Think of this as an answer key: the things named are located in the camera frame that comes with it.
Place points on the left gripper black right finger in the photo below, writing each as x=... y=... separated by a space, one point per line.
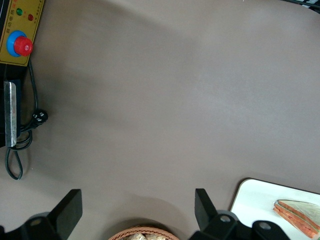
x=205 y=210

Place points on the orange filling sandwich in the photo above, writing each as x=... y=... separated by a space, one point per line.
x=300 y=215

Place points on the yellow emergency stop control box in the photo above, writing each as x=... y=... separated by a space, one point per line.
x=15 y=25

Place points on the beige plastic tray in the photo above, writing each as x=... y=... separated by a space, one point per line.
x=252 y=200

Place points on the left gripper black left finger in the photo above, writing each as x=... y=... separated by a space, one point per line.
x=68 y=212

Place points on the round brown wicker basket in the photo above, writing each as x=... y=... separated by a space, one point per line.
x=120 y=233

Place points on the clear bag fried snack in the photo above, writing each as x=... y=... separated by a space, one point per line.
x=155 y=237
x=137 y=237

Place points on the black device with metal bar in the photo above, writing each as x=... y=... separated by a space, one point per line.
x=10 y=112

